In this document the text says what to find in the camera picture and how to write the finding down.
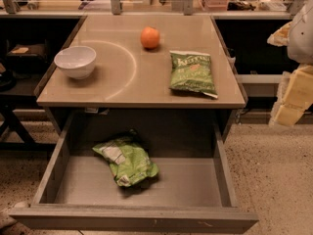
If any open grey drawer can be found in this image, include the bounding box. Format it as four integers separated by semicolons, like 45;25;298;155
10;109;258;234

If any white ceramic bowl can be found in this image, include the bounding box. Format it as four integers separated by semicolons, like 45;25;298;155
54;46;97;79

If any grey counter cabinet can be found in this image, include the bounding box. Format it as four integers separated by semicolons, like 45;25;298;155
37;14;246;129

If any orange fruit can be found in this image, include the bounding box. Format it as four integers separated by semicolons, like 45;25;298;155
140;26;160;49

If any green rice chip bag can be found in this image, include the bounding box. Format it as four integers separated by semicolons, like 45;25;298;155
92;129;158;187

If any dark side table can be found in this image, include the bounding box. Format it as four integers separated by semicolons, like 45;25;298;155
0;73;55;152

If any green jalapeno chip bag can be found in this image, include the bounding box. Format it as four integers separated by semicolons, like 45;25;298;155
169;51;218;99

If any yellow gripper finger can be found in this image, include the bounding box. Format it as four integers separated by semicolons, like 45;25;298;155
269;64;313;127
267;22;291;47

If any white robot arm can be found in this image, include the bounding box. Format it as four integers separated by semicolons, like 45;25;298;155
267;0;313;127

